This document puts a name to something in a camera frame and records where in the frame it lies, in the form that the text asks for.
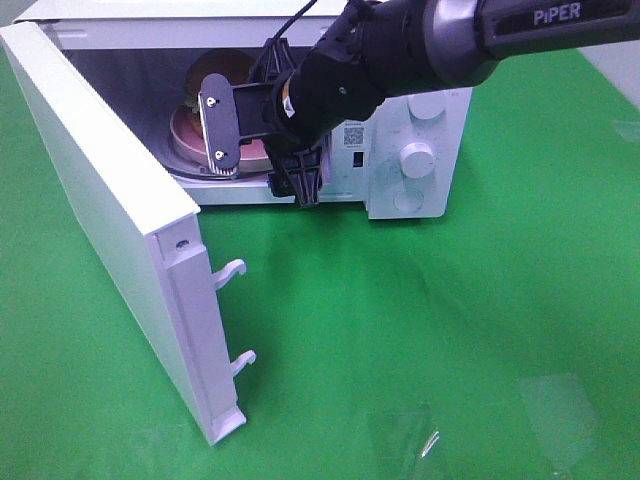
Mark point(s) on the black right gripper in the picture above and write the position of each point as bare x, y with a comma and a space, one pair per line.
293, 137

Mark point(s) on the white microwave door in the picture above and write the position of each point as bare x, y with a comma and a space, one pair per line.
141, 223

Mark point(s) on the pink plate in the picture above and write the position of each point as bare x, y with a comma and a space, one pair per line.
189, 143

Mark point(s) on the round microwave door button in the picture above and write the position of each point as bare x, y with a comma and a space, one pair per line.
408, 200

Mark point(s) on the white microwave oven body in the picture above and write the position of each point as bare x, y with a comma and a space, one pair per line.
105, 81

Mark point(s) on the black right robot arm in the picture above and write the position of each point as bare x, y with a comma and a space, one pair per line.
374, 51

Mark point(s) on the glass microwave turntable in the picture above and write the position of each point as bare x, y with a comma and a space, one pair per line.
196, 166

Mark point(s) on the burger with lettuce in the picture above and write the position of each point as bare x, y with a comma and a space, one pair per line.
233, 64

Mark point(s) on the white microwave knob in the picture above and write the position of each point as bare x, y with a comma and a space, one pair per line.
417, 160
426, 106

